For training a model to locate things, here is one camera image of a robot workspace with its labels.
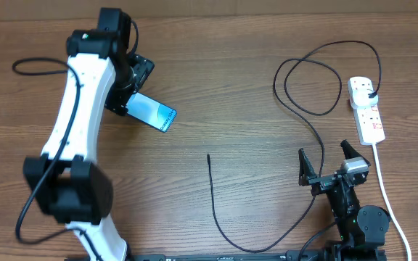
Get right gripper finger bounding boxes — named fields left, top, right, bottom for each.
left=298, top=148, right=317, bottom=186
left=340, top=140, right=371, bottom=166

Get smartphone with blue screen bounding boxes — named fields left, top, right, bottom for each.
left=126, top=93, right=177, bottom=133

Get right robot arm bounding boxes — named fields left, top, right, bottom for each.
left=288, top=140, right=391, bottom=260

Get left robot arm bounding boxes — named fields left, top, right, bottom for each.
left=23, top=7, right=154, bottom=260

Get white charger plug adapter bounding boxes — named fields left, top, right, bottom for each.
left=350, top=89, right=379, bottom=109

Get white power strip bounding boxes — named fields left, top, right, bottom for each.
left=348, top=76, right=385, bottom=146

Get white power strip cord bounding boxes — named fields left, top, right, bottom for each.
left=371, top=143, right=413, bottom=261

